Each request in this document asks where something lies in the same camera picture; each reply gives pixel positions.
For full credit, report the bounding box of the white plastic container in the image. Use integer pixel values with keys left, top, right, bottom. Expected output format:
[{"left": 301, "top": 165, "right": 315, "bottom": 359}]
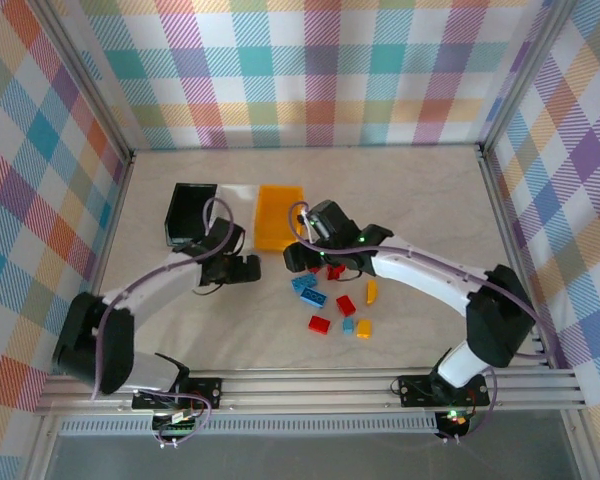
[{"left": 210, "top": 183, "right": 261, "bottom": 252}]

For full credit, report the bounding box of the aluminium side rail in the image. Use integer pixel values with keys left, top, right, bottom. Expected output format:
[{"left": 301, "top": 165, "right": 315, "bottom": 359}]
[
  {"left": 72, "top": 148, "right": 137, "bottom": 376},
  {"left": 476, "top": 143, "right": 556, "bottom": 371}
]

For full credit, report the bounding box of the black plastic container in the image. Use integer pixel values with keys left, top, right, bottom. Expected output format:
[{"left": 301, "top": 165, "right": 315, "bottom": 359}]
[{"left": 163, "top": 182, "right": 219, "bottom": 247}]

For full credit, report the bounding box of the long blue lego brick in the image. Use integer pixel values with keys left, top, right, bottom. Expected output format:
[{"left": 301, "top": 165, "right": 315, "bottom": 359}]
[{"left": 299, "top": 286, "right": 329, "bottom": 309}]

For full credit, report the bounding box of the aluminium corner post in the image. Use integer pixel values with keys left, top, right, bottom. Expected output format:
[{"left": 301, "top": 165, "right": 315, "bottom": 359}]
[
  {"left": 39, "top": 0, "right": 134, "bottom": 156},
  {"left": 479, "top": 0, "right": 581, "bottom": 151}
]

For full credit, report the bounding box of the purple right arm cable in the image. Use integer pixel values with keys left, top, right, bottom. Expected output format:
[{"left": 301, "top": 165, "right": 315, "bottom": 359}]
[{"left": 287, "top": 199, "right": 549, "bottom": 445}]

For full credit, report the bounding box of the grey slotted cable duct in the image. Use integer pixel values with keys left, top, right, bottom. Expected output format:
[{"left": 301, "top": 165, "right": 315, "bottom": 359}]
[{"left": 58, "top": 418, "right": 440, "bottom": 436}]

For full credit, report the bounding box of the yellow plastic container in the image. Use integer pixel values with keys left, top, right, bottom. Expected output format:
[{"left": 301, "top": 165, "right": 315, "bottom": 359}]
[{"left": 252, "top": 184, "right": 306, "bottom": 253}]

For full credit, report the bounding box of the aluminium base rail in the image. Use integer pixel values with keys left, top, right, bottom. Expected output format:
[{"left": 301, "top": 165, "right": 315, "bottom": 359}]
[{"left": 34, "top": 368, "right": 589, "bottom": 415}]

